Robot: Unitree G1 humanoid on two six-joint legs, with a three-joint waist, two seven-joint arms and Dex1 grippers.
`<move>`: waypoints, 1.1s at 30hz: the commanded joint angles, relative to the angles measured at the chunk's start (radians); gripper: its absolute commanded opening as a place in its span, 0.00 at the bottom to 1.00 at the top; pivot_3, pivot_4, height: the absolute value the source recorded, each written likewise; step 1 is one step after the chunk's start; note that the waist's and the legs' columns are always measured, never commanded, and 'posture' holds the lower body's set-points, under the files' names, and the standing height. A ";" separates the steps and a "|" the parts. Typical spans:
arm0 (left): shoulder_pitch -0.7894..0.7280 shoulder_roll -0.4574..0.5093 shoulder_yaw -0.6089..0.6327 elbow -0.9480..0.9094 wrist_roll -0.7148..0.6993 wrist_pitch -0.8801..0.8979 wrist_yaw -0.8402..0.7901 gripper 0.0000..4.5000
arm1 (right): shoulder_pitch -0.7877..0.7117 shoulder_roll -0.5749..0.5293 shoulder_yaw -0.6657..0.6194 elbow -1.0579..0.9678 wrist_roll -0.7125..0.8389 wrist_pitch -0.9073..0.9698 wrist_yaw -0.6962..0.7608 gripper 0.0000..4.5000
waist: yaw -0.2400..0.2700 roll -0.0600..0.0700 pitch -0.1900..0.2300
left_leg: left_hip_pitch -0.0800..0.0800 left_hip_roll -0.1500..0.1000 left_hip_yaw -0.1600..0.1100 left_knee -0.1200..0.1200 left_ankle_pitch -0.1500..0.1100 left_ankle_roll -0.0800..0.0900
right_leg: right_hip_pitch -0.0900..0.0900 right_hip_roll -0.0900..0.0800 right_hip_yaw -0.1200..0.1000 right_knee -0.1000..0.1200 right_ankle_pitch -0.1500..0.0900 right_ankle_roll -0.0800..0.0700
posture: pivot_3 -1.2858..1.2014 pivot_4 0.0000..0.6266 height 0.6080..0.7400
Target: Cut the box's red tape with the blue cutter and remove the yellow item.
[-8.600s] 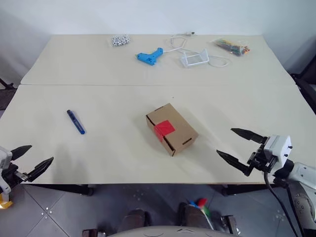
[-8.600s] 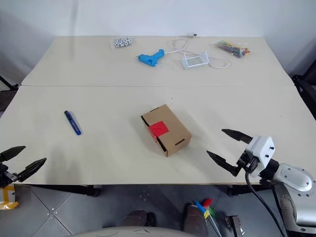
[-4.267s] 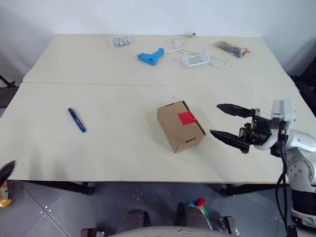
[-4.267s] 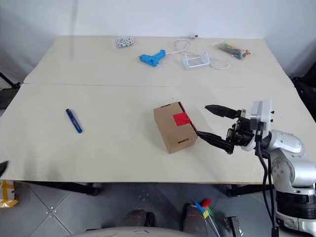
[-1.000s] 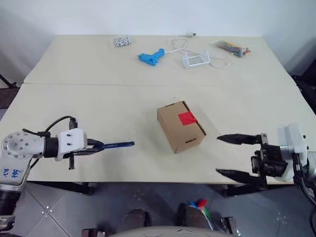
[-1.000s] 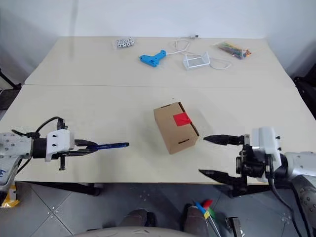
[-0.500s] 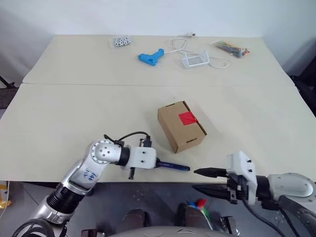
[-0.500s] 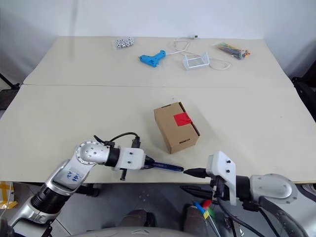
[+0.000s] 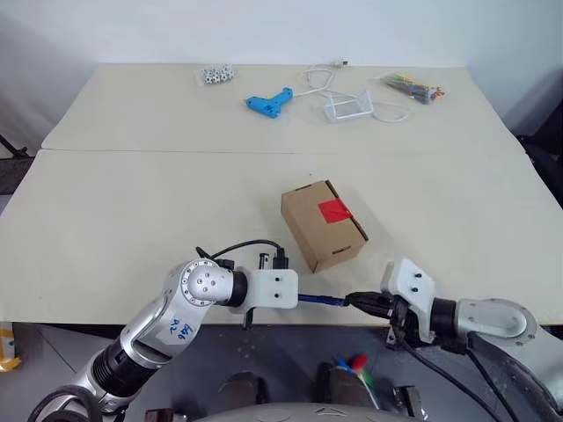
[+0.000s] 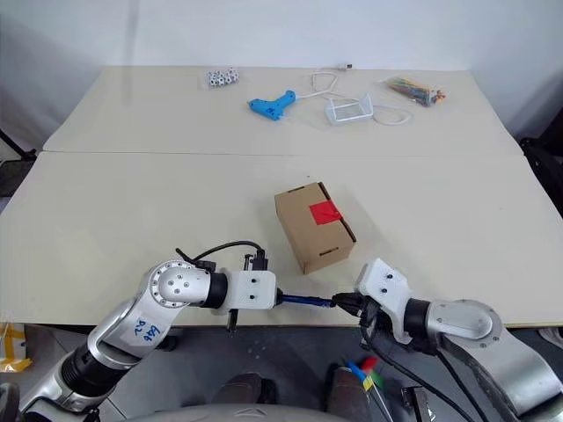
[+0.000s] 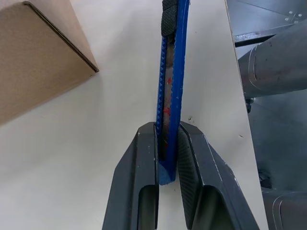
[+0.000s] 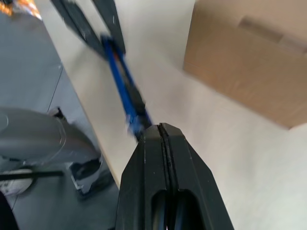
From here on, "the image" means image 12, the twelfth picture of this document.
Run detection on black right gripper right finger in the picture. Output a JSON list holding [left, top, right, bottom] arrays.
[[159, 123, 235, 230]]

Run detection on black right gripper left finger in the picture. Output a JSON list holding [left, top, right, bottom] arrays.
[[117, 123, 170, 230]]

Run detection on yellow plastic bag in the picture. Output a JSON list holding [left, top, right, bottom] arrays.
[[0, 0, 42, 20]]

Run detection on brown cardboard box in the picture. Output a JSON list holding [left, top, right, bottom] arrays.
[[182, 0, 307, 130]]

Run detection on blue pen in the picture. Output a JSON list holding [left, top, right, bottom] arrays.
[[100, 33, 155, 143]]

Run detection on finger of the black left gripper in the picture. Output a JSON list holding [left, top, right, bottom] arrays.
[[50, 0, 106, 55], [92, 0, 127, 53]]

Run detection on thin black rod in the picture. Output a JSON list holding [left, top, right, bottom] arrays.
[[0, 170, 64, 180]]

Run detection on silver robot torso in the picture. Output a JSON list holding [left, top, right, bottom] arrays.
[[0, 107, 103, 168]]

